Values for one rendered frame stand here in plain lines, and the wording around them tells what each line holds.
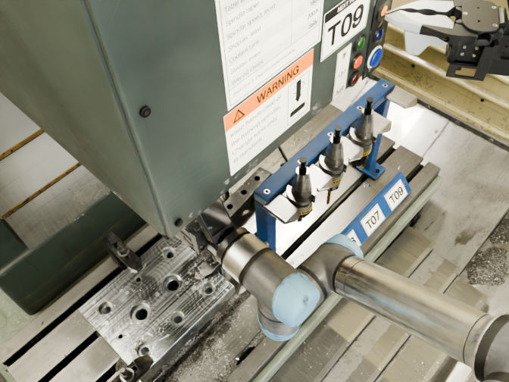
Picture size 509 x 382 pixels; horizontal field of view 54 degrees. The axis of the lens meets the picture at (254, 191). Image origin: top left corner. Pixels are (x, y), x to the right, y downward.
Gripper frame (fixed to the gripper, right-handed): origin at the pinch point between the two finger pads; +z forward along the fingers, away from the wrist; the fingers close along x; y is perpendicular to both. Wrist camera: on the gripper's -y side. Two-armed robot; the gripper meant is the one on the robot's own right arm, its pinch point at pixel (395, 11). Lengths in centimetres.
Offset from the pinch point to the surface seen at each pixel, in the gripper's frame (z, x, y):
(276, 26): 12.8, -19.0, -9.5
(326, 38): 8.1, -10.9, -2.7
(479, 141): -38, 57, 81
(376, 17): 2.3, -1.2, 0.4
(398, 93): -6, 33, 44
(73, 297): 66, -23, 76
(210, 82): 17.6, -27.4, -8.1
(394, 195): -11, 23, 72
